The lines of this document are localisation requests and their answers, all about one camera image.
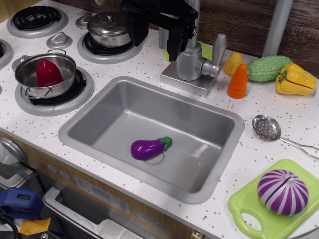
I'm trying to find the red toy pepper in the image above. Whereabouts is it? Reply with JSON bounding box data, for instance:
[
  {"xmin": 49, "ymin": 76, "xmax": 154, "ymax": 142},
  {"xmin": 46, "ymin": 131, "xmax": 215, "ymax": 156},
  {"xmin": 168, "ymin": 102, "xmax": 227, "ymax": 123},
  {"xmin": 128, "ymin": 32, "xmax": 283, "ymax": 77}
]
[{"xmin": 36, "ymin": 59, "xmax": 63, "ymax": 87}]

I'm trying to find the grey plastic sink basin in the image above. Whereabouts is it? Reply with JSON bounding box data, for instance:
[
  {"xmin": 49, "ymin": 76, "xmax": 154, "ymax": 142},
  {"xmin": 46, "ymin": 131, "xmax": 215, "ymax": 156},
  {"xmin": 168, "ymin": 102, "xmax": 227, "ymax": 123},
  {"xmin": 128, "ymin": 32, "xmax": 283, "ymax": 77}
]
[{"xmin": 58, "ymin": 76, "xmax": 245, "ymax": 204}]

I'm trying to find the yellow toy corn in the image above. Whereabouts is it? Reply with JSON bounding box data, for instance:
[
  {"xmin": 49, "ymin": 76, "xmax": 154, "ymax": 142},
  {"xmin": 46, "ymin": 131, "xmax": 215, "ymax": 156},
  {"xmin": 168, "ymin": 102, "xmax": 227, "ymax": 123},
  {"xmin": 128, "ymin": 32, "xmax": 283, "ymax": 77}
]
[{"xmin": 223, "ymin": 52, "xmax": 243, "ymax": 76}]

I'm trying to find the steel slotted spoon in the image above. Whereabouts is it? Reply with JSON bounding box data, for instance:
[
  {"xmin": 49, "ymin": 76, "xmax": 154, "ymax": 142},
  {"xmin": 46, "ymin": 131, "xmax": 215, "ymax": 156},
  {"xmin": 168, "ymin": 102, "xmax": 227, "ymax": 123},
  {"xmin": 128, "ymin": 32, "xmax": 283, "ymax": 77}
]
[{"xmin": 252, "ymin": 115, "xmax": 319, "ymax": 160}]

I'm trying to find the grey round front knob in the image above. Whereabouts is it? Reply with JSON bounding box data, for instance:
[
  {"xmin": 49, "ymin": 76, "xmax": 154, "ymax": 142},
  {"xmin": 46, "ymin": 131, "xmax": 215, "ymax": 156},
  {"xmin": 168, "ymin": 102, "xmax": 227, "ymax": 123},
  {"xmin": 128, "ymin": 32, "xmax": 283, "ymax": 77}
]
[{"xmin": 0, "ymin": 137, "xmax": 27, "ymax": 166}]

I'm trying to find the purple striped toy onion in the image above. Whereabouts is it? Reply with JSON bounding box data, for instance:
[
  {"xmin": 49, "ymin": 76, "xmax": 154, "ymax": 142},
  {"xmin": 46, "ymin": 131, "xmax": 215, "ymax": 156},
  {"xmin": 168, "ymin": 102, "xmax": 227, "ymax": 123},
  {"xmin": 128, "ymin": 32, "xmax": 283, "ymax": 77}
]
[{"xmin": 257, "ymin": 169, "xmax": 309, "ymax": 216}]

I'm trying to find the silver oven door handle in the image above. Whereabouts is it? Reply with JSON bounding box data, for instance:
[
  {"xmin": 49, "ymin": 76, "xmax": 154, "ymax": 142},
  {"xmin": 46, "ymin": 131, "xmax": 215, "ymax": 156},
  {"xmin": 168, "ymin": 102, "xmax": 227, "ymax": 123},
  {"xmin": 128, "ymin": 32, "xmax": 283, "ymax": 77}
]
[{"xmin": 43, "ymin": 187, "xmax": 141, "ymax": 239}]

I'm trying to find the blue clamp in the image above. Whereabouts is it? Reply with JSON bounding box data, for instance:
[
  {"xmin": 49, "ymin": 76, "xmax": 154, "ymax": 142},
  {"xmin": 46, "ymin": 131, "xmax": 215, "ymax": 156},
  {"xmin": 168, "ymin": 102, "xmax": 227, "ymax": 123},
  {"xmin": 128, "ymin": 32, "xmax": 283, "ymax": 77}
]
[{"xmin": 0, "ymin": 187, "xmax": 44, "ymax": 219}]

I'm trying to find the back right stove burner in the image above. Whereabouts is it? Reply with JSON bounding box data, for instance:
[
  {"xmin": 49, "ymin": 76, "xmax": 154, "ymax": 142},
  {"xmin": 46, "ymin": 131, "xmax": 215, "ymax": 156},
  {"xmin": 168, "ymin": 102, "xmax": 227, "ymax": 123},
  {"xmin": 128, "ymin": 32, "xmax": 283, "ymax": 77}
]
[{"xmin": 77, "ymin": 33, "xmax": 142, "ymax": 64}]

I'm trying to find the yellow tape piece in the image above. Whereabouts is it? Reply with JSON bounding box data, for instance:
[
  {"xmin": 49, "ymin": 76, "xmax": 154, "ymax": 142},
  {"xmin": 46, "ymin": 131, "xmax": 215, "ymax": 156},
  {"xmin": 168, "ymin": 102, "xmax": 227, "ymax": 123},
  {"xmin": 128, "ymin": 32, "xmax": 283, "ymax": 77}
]
[{"xmin": 19, "ymin": 218, "xmax": 51, "ymax": 236}]

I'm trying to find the steel pot with lid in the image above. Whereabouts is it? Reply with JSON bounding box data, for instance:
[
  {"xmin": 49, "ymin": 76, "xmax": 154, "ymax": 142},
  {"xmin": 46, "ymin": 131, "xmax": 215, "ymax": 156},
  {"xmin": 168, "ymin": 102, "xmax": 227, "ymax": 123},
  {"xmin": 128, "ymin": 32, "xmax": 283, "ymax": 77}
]
[{"xmin": 87, "ymin": 12, "xmax": 132, "ymax": 47}]

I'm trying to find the stove burner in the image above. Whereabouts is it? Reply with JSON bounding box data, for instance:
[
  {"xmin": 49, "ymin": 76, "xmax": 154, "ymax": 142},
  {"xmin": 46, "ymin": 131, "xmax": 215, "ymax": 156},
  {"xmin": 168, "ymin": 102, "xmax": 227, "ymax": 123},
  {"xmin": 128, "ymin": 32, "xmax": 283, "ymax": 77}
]
[
  {"xmin": 7, "ymin": 6, "xmax": 68, "ymax": 39},
  {"xmin": 77, "ymin": 33, "xmax": 142, "ymax": 64},
  {"xmin": 15, "ymin": 67, "xmax": 94, "ymax": 116},
  {"xmin": 0, "ymin": 39, "xmax": 14, "ymax": 69}
]

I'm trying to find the grey vertical pole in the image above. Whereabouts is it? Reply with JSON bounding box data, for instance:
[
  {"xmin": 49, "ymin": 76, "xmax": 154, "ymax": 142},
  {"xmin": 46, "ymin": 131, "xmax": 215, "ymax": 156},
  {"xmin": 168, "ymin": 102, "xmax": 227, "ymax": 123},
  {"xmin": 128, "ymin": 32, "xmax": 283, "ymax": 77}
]
[{"xmin": 262, "ymin": 0, "xmax": 293, "ymax": 57}]

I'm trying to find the yellow toy bell pepper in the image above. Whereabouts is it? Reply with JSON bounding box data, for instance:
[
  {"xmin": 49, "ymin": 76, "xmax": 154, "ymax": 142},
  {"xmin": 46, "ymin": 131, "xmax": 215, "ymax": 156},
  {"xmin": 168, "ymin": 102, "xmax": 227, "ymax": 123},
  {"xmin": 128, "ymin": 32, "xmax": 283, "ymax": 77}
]
[{"xmin": 275, "ymin": 63, "xmax": 317, "ymax": 96}]

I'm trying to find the grey stove knob upper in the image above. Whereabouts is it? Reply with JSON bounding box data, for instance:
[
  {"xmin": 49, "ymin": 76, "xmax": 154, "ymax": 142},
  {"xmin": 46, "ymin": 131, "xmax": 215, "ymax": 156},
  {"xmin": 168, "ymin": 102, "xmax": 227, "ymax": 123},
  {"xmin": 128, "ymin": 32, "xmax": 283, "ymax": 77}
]
[{"xmin": 75, "ymin": 12, "xmax": 93, "ymax": 29}]

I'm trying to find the grey stove knob middle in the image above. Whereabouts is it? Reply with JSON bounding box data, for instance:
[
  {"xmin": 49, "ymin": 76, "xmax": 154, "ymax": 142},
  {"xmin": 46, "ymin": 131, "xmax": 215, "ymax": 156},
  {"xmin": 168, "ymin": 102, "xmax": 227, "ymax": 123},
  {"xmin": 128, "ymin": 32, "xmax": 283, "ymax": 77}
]
[{"xmin": 46, "ymin": 32, "xmax": 73, "ymax": 49}]

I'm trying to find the back left stove burner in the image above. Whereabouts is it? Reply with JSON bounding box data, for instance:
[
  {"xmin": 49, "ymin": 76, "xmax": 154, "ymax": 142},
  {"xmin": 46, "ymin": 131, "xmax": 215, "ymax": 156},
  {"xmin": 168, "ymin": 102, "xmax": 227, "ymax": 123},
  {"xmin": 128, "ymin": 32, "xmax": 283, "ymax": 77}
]
[{"xmin": 7, "ymin": 6, "xmax": 68, "ymax": 39}]

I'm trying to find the open steel pot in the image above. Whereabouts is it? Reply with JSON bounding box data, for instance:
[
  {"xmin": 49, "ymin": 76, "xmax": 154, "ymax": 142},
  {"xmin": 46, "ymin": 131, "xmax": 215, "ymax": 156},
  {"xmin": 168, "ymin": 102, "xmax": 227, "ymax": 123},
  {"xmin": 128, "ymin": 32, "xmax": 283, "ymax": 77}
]
[{"xmin": 15, "ymin": 50, "xmax": 77, "ymax": 99}]

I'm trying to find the small green plate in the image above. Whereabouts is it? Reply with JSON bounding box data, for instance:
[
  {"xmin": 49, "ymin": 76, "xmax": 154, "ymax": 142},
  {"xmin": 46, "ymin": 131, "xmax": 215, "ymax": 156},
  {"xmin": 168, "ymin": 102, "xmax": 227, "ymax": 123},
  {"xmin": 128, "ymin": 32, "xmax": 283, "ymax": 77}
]
[{"xmin": 163, "ymin": 41, "xmax": 213, "ymax": 61}]

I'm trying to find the green plastic cutting board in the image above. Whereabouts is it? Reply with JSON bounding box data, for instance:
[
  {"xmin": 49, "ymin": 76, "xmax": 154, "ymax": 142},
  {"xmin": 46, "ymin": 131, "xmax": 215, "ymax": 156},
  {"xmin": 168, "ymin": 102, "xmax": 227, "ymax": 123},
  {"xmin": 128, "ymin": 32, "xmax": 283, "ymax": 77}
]
[{"xmin": 228, "ymin": 159, "xmax": 319, "ymax": 239}]

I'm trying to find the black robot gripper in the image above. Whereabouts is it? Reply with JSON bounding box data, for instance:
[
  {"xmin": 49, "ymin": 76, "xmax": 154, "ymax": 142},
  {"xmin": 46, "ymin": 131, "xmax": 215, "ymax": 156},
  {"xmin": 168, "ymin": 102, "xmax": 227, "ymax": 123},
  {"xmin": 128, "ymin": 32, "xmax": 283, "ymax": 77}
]
[{"xmin": 121, "ymin": 0, "xmax": 199, "ymax": 61}]

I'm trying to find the far left stove burner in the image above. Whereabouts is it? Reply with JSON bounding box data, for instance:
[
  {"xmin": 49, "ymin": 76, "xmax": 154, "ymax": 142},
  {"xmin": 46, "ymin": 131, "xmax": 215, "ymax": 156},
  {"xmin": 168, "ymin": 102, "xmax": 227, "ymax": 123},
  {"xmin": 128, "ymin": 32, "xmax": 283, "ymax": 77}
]
[{"xmin": 0, "ymin": 39, "xmax": 14, "ymax": 69}]

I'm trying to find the silver toy faucet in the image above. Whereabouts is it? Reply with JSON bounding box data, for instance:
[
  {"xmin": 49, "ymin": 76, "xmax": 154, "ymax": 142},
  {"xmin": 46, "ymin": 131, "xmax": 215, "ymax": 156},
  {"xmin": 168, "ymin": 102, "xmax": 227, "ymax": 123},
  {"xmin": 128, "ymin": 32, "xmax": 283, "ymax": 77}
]
[{"xmin": 160, "ymin": 0, "xmax": 227, "ymax": 98}]

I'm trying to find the front right stove burner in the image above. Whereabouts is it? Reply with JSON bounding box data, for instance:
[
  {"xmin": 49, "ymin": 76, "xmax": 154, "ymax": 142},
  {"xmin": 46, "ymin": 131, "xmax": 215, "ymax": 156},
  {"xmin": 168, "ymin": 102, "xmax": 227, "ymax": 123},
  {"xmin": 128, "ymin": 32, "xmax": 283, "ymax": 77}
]
[{"xmin": 15, "ymin": 67, "xmax": 94, "ymax": 116}]

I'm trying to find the green toy bitter gourd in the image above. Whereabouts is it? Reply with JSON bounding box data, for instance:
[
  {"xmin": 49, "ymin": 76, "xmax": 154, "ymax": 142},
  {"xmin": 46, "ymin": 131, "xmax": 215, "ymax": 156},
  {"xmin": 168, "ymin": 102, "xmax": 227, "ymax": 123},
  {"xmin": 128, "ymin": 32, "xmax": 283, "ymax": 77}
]
[{"xmin": 247, "ymin": 55, "xmax": 293, "ymax": 82}]

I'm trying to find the orange toy carrot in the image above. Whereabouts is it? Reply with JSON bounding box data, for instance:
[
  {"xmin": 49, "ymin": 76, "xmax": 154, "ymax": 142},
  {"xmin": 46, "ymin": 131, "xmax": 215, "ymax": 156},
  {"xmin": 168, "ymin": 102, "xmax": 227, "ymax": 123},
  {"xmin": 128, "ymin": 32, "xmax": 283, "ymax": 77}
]
[{"xmin": 227, "ymin": 64, "xmax": 248, "ymax": 99}]

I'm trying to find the purple toy eggplant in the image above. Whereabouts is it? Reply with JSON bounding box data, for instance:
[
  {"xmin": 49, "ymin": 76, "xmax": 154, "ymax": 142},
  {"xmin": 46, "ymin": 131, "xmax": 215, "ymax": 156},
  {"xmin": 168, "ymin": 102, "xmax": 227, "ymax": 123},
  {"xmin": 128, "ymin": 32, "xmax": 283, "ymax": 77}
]
[{"xmin": 130, "ymin": 136, "xmax": 173, "ymax": 161}]

